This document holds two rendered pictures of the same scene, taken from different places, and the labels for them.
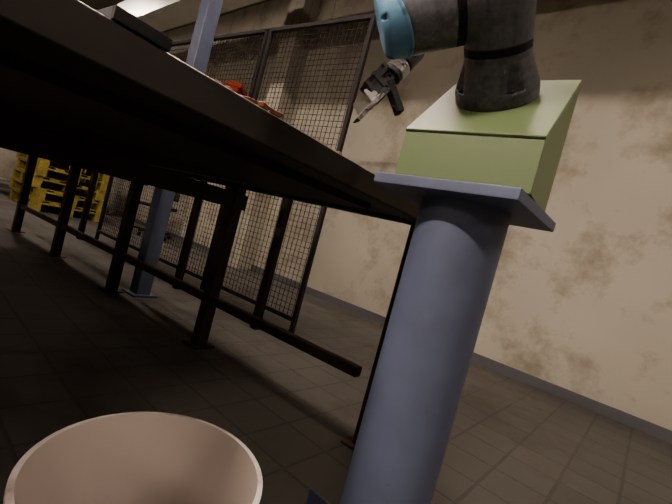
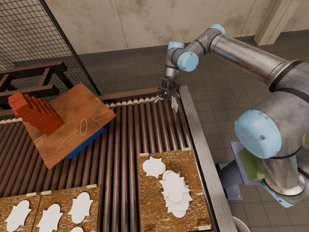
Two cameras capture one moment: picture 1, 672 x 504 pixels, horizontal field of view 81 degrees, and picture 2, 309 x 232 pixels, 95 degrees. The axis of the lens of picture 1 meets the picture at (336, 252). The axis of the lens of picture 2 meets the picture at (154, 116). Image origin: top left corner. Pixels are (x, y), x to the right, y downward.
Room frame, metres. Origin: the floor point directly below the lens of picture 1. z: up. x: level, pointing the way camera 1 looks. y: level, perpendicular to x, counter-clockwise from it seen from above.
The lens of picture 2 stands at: (0.97, 0.38, 1.83)
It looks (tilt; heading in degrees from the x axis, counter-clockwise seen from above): 57 degrees down; 326
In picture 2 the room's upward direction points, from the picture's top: 10 degrees counter-clockwise
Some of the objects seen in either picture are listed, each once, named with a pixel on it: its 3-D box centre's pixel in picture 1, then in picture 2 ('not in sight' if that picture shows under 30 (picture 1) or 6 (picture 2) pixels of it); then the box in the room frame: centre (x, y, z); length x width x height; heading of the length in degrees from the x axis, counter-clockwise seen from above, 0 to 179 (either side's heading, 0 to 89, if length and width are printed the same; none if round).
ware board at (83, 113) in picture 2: not in sight; (68, 118); (1.84, 0.54, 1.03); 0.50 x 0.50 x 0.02; 4
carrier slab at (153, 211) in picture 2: not in sight; (169, 186); (1.04, 0.30, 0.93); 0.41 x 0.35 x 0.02; 144
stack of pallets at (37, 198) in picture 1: (60, 179); not in sight; (6.29, 4.58, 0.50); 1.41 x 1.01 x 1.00; 52
